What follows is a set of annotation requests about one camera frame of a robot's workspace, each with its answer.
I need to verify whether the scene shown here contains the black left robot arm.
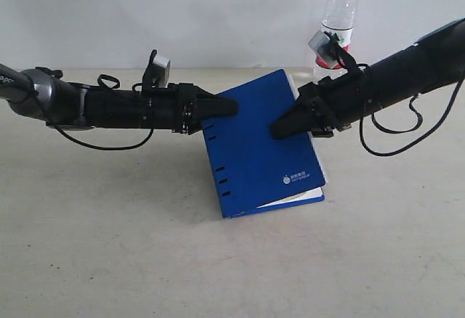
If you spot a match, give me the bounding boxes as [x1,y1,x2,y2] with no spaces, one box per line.
[1,62,239,134]

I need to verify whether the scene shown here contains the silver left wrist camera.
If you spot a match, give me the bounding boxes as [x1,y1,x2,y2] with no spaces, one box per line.
[142,49,171,89]

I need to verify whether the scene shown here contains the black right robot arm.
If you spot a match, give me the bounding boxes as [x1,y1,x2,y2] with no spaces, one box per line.
[270,20,464,139]

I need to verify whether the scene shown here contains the blue ring binder notebook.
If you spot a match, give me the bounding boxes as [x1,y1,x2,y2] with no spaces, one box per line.
[203,69,326,219]

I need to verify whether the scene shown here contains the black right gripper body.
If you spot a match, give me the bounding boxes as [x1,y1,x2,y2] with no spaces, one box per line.
[296,64,369,137]

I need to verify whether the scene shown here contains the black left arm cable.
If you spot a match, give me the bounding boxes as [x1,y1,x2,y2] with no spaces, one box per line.
[54,73,155,151]

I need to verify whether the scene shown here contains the clear plastic water bottle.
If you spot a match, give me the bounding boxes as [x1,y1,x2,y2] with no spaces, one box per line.
[312,0,359,82]

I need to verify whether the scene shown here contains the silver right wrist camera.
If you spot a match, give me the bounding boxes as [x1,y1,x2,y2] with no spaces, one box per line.
[308,30,357,79]

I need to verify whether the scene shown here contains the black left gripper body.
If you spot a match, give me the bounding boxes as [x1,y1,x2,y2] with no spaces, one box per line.
[139,83,218,135]

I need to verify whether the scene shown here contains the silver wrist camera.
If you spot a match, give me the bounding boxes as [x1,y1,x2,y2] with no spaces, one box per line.
[308,30,357,79]
[142,49,171,89]

